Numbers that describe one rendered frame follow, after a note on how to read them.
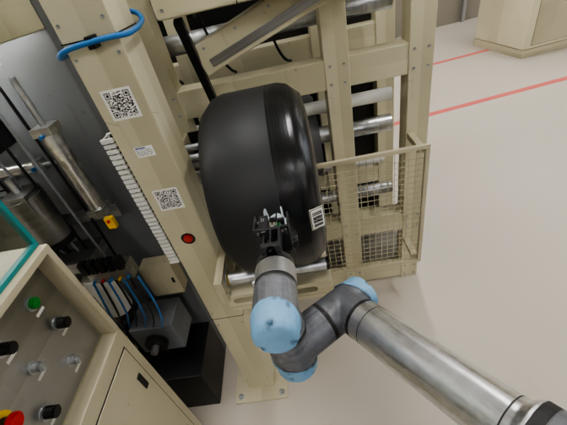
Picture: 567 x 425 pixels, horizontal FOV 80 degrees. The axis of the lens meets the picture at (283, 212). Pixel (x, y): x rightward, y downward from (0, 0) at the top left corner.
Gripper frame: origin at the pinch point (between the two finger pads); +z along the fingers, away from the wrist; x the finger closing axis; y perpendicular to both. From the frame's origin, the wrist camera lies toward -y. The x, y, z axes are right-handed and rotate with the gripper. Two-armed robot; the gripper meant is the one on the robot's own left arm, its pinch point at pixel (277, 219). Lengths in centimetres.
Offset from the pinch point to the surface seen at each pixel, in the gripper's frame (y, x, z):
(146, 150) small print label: 16.7, 32.0, 18.1
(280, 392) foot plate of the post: -119, 21, 28
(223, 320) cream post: -60, 34, 26
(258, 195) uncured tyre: 6.1, 3.2, 2.4
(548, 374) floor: -120, -103, 21
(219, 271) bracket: -26.9, 24.2, 16.7
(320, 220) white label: -4.0, -10.2, 2.6
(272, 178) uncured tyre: 9.1, -0.8, 3.7
